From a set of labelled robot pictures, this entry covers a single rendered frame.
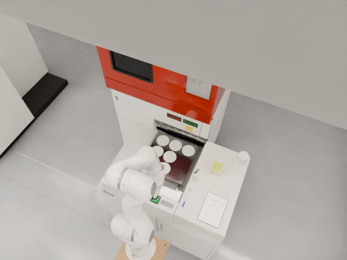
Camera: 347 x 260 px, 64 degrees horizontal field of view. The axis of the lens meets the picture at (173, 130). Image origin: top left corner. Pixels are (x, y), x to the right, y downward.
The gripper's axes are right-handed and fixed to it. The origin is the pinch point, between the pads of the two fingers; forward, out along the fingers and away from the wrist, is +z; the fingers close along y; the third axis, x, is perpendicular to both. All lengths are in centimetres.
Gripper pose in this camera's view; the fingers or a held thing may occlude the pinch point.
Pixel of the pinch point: (155, 196)
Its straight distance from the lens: 186.1
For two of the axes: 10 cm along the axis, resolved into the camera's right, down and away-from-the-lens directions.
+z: -1.1, 7.0, 7.0
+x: 9.1, 3.5, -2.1
